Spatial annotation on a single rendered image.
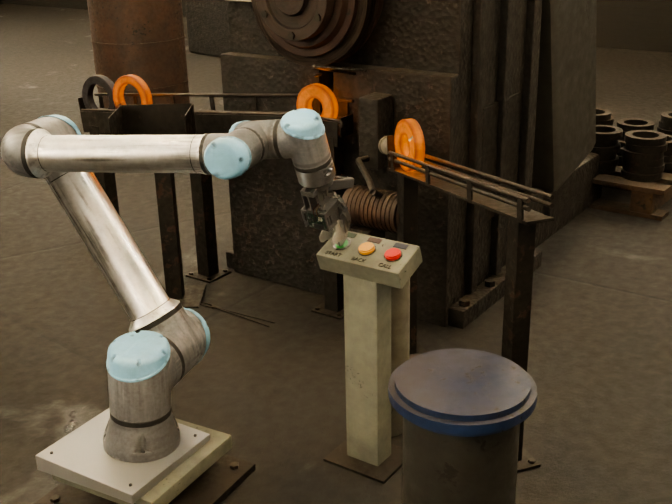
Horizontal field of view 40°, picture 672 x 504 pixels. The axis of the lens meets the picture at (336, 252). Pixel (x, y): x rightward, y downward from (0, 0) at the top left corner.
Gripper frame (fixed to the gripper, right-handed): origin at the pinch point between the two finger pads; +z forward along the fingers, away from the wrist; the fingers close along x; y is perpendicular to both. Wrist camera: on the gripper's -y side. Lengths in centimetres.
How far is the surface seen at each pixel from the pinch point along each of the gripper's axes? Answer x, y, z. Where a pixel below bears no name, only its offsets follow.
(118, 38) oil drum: -310, -200, 72
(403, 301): 9.1, -7.1, 24.5
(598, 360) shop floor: 40, -60, 87
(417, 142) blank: -8, -53, 7
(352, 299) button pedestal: 5.2, 7.6, 12.1
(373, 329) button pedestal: 11.3, 9.9, 18.4
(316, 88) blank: -60, -75, 7
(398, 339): 8.5, -2.1, 34.0
